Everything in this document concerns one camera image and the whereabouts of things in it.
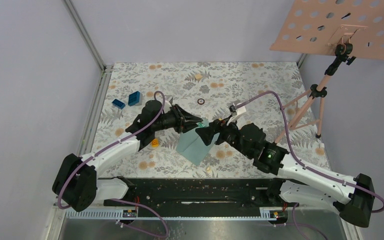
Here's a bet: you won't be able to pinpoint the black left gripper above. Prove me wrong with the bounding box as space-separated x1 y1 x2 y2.
153 104 203 134

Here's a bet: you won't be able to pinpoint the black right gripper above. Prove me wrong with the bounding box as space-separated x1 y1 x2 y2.
195 113 254 159

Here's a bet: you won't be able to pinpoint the green white glue stick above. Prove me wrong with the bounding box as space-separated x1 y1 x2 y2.
197 122 206 128

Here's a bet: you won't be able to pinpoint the teal paper envelope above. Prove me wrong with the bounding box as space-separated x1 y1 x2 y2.
175 128 220 166

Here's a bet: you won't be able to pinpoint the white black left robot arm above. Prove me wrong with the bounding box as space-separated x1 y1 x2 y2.
52 100 203 212

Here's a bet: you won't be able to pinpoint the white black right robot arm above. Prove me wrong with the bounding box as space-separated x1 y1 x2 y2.
195 119 375 228

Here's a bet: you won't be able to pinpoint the floral patterned table mat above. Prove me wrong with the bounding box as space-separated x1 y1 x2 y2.
84 61 329 180

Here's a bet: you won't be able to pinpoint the small orange lego brick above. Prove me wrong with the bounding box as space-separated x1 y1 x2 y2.
150 138 160 148

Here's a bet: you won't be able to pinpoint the small tan wooden cube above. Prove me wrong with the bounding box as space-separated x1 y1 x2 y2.
194 73 203 81

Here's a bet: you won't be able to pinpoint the large blue lego brick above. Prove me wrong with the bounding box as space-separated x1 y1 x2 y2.
128 91 143 107

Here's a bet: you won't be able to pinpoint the small blue lego brick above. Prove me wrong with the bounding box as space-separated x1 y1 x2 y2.
111 99 126 110

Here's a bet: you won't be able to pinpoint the pink music stand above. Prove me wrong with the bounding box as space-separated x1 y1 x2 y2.
270 0 384 135

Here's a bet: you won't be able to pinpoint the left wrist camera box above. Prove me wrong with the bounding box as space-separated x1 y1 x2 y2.
163 97 173 112

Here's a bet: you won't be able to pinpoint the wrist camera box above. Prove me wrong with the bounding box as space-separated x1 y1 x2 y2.
163 97 173 112
227 104 247 125

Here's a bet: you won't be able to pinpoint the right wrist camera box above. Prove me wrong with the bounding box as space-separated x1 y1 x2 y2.
227 104 247 125

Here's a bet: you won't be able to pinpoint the white slotted cable duct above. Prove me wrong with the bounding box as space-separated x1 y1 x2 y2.
64 207 285 221

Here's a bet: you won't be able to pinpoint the aluminium frame post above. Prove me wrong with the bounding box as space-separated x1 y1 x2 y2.
62 0 108 72

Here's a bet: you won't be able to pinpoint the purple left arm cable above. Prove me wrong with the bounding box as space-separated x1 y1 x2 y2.
56 91 170 240

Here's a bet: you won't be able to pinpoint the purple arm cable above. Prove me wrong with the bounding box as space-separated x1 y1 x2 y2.
56 91 170 240
233 91 384 240

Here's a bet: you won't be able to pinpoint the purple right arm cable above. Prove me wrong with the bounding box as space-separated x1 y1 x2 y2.
233 91 384 240

